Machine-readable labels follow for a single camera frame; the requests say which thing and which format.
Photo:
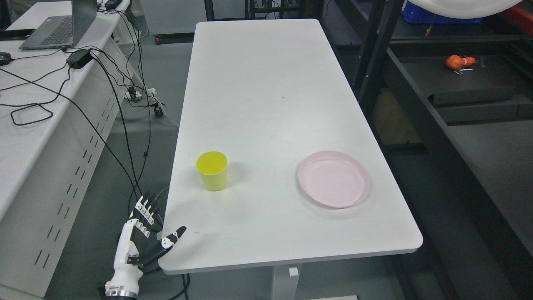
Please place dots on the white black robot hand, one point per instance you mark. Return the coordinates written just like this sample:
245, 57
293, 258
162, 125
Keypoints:
135, 250

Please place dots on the yellow plastic cup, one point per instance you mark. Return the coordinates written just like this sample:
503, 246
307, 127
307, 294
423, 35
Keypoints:
212, 167

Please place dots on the dark metal shelf rack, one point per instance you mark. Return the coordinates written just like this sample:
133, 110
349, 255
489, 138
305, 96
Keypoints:
476, 122

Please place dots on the white power strip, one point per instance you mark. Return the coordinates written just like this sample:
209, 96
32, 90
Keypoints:
135, 95

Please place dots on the white perforated side desk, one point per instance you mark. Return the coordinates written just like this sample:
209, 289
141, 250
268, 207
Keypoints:
54, 122

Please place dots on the white table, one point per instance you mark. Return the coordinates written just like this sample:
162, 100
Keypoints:
267, 94

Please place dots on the black power adapter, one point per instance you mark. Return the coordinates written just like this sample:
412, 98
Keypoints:
79, 58

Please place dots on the pink plastic plate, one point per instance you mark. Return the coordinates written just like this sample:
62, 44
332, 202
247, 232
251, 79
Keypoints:
333, 179

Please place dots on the grey laptop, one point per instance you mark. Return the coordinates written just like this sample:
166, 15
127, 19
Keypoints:
57, 32

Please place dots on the black computer mouse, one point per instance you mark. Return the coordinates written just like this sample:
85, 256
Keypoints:
5, 58

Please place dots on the blue plastic crate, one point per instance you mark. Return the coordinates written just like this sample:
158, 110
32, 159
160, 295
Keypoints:
417, 15

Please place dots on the orange toy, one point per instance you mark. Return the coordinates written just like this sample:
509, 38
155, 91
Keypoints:
456, 62

